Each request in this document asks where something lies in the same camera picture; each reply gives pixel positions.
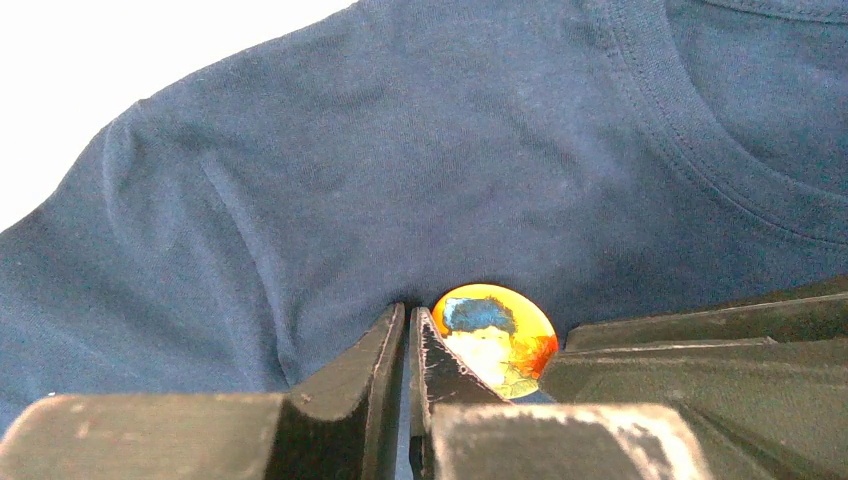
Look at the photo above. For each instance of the navy blue t-shirt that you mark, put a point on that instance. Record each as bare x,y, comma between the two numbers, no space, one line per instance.
242,227

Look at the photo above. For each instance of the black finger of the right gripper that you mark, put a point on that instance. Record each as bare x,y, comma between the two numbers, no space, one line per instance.
762,382

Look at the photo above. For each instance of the round orange brooch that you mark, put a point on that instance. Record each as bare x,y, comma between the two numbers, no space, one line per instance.
500,335

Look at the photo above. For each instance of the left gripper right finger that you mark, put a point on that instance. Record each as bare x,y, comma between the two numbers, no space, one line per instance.
461,429

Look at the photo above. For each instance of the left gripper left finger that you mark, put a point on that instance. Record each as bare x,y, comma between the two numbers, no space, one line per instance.
340,423

